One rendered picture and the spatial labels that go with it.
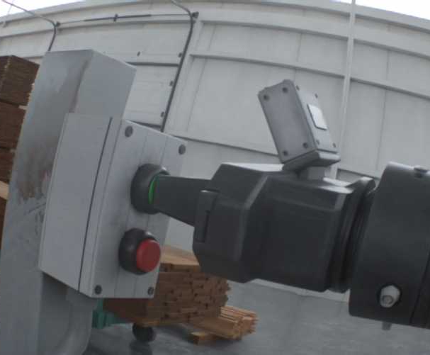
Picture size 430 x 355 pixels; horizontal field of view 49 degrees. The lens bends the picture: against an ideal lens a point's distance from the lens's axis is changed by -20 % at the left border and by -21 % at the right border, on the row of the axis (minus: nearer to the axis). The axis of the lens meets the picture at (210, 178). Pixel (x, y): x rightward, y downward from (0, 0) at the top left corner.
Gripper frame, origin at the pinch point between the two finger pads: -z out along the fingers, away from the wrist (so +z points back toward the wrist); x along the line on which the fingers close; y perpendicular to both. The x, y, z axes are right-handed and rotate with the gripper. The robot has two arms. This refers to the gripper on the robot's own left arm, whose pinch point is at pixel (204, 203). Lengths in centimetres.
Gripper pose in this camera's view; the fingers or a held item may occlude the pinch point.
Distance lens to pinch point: 33.2
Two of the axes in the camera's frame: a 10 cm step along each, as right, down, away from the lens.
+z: 8.5, 1.9, -4.9
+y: 1.6, -9.8, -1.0
